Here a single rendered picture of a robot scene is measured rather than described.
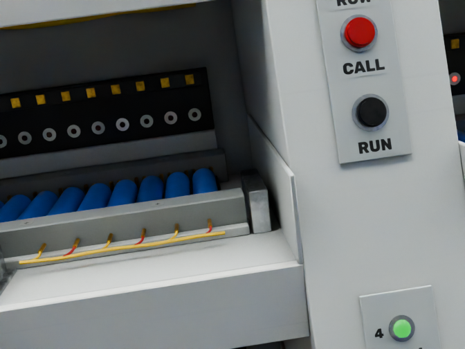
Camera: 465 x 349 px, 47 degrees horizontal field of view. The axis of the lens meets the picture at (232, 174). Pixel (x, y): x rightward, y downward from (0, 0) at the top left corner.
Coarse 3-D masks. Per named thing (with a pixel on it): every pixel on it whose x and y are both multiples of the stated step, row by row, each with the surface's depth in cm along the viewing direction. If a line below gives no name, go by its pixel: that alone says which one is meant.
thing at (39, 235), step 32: (224, 192) 35; (0, 224) 34; (32, 224) 33; (64, 224) 33; (96, 224) 33; (128, 224) 33; (160, 224) 34; (192, 224) 34; (224, 224) 34; (64, 256) 32
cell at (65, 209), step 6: (66, 192) 41; (72, 192) 41; (78, 192) 41; (60, 198) 39; (66, 198) 39; (72, 198) 39; (78, 198) 40; (60, 204) 38; (66, 204) 38; (72, 204) 39; (78, 204) 40; (54, 210) 37; (60, 210) 37; (66, 210) 37; (72, 210) 38
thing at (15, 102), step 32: (0, 96) 44; (32, 96) 44; (64, 96) 44; (96, 96) 45; (128, 96) 45; (160, 96) 45; (192, 96) 46; (0, 128) 45; (32, 128) 45; (64, 128) 45; (128, 128) 46; (160, 128) 46; (192, 128) 46
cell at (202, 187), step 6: (204, 168) 42; (198, 174) 41; (204, 174) 40; (210, 174) 41; (192, 180) 42; (198, 180) 40; (204, 180) 39; (210, 180) 39; (198, 186) 38; (204, 186) 38; (210, 186) 38; (216, 186) 39; (198, 192) 37; (204, 192) 36
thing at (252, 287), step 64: (256, 128) 40; (256, 192) 33; (128, 256) 33; (192, 256) 32; (256, 256) 30; (0, 320) 28; (64, 320) 29; (128, 320) 29; (192, 320) 29; (256, 320) 30
